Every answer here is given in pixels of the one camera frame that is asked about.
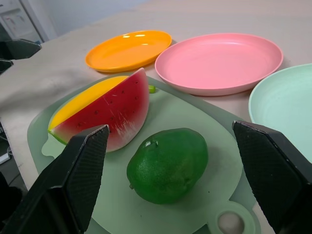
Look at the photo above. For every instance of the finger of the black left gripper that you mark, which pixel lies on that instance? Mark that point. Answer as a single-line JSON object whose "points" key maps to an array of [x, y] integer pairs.
{"points": [[5, 65], [23, 49]]}

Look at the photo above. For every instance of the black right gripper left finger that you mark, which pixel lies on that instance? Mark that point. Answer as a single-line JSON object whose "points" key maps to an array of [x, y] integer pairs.
{"points": [[65, 185]]}

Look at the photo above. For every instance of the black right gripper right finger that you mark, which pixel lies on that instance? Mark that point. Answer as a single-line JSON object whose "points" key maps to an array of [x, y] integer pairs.
{"points": [[275, 170]]}

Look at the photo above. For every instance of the mint green plastic plate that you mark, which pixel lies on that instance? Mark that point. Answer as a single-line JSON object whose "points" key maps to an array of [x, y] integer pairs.
{"points": [[285, 102]]}

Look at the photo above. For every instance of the orange plastic plate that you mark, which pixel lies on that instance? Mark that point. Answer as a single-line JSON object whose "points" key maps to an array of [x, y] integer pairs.
{"points": [[126, 52]]}

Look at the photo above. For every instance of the pink plastic plate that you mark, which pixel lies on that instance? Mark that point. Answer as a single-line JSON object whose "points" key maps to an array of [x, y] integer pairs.
{"points": [[217, 65]]}

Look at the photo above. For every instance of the white water dispenser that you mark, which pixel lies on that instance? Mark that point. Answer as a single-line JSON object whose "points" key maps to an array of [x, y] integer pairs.
{"points": [[17, 19]]}

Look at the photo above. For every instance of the red watermelon slice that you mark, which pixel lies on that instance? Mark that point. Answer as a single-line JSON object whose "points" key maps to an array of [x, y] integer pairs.
{"points": [[117, 109]]}

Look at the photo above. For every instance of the green lemon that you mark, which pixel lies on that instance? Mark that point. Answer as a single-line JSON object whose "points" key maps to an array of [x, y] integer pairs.
{"points": [[168, 165]]}

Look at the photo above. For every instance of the light green cutting board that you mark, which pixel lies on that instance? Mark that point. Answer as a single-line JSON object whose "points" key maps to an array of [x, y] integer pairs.
{"points": [[175, 114]]}

